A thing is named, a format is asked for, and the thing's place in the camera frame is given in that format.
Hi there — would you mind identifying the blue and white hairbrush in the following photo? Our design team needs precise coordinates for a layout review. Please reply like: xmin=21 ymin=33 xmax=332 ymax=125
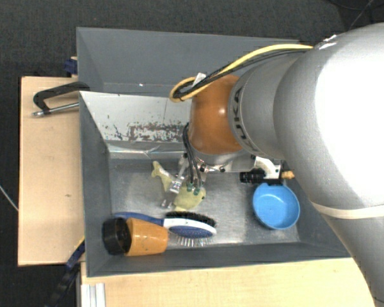
xmin=113 ymin=211 xmax=218 ymax=248

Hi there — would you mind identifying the grey metal bin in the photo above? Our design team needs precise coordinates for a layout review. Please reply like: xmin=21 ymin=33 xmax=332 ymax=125
xmin=76 ymin=26 xmax=351 ymax=278

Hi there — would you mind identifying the black cylinder on white bracket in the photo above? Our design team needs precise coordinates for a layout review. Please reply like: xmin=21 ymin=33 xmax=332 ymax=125
xmin=239 ymin=156 xmax=296 ymax=185

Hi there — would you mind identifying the pale wood board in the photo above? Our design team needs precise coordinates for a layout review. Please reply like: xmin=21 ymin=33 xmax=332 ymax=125
xmin=17 ymin=76 xmax=86 ymax=267

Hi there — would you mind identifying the blue bowl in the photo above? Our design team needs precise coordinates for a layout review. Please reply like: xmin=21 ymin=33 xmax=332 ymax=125
xmin=252 ymin=182 xmax=301 ymax=231

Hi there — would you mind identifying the yellow toy fish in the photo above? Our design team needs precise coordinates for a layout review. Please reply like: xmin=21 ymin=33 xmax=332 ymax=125
xmin=150 ymin=160 xmax=207 ymax=212

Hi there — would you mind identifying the orange cup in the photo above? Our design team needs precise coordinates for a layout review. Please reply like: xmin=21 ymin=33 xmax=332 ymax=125
xmin=124 ymin=217 xmax=170 ymax=257

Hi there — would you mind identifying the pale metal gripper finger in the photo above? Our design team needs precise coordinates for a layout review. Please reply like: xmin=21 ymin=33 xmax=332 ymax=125
xmin=168 ymin=177 xmax=184 ymax=209
xmin=161 ymin=181 xmax=179 ymax=208

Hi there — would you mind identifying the black round cap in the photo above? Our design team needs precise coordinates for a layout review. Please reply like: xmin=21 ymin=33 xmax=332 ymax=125
xmin=101 ymin=217 xmax=132 ymax=256

